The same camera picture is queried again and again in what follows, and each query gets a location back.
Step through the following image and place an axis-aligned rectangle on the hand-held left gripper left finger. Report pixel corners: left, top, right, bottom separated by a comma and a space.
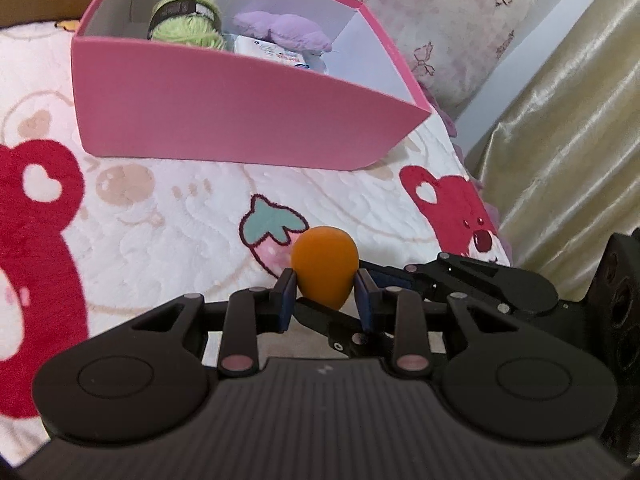
130, 268, 299, 378

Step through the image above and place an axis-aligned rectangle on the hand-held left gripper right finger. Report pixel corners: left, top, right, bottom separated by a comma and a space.
354, 270, 506, 377

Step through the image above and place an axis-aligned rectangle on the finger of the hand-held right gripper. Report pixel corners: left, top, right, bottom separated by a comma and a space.
360, 252, 501, 306
295, 298, 396, 359

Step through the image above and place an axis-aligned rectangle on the orange makeup sponge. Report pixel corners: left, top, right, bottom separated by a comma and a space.
291, 226, 359, 311

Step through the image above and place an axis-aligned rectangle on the pink cardboard box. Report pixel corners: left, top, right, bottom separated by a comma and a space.
70, 0, 432, 172

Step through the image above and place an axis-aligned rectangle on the white tissue pack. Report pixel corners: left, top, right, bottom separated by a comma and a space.
232, 35, 308, 67

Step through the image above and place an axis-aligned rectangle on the purple plush toy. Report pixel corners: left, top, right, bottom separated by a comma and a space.
232, 10, 335, 55

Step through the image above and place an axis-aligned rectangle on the green yarn ball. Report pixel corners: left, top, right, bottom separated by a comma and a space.
147, 0, 228, 52

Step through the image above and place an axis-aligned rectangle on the red bear printed blanket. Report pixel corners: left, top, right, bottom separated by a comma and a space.
0, 20, 513, 466

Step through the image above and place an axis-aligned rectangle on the golden satin curtain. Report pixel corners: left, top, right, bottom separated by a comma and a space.
462, 0, 640, 301

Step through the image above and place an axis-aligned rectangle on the pink floral pillow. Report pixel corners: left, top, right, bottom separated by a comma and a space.
260, 0, 536, 116

